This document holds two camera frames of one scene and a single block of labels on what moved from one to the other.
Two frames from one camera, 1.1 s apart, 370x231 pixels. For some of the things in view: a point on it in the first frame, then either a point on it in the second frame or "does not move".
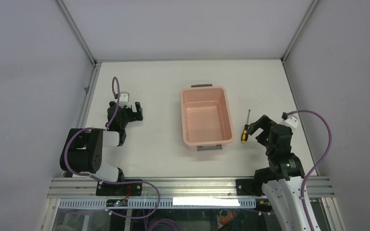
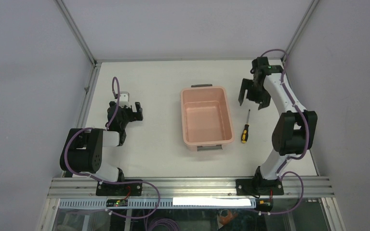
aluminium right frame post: [295, 36] does not move
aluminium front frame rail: [157, 187] does not move
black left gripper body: [127, 117] does not move
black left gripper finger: [138, 115] does not move
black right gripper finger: [263, 137] to [265, 101]
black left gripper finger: [126, 109] does not move
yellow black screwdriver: [245, 130] does not move
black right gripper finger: [263, 123] to [248, 84]
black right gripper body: [268, 149] to [258, 91]
